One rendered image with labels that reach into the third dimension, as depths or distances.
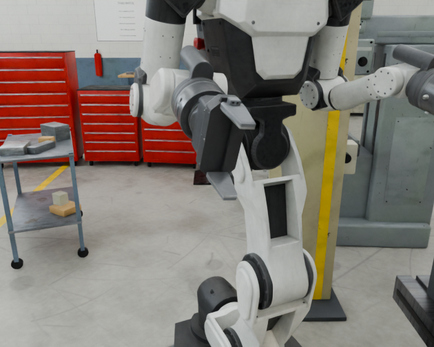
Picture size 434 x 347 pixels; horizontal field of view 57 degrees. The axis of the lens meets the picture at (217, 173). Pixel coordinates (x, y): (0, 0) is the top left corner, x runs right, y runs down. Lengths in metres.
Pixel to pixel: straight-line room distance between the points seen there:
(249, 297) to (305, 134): 1.36
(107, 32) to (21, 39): 1.93
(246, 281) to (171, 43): 0.59
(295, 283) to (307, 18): 0.62
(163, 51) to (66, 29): 9.03
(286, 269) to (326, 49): 0.58
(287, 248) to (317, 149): 1.32
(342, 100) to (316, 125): 1.13
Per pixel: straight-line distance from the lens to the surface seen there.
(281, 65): 0.93
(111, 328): 2.55
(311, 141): 2.25
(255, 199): 0.94
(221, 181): 0.55
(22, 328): 2.72
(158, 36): 0.91
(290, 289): 1.03
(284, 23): 0.92
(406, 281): 1.31
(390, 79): 0.96
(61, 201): 3.32
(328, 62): 1.15
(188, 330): 1.59
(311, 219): 2.41
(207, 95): 0.58
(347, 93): 1.09
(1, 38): 10.48
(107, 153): 5.35
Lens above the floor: 1.60
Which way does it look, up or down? 19 degrees down
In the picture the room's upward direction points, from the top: straight up
